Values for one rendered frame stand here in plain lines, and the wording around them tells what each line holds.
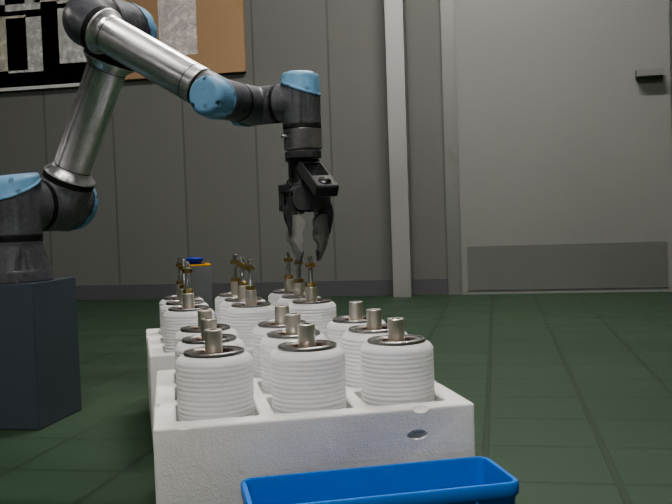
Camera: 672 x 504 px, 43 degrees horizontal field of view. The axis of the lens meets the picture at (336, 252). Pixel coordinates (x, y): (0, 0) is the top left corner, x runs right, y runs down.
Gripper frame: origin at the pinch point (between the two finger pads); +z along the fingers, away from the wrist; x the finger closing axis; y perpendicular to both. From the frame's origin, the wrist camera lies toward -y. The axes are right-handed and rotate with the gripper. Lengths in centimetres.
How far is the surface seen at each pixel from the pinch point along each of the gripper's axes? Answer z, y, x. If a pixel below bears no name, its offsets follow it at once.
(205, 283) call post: 7.5, 40.3, 10.2
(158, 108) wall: -67, 302, -38
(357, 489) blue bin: 25, -62, 20
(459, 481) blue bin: 25, -65, 8
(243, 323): 12.1, -1.1, 14.3
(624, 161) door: -29, 163, -230
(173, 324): 11.6, 1.8, 26.8
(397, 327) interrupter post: 7, -55, 11
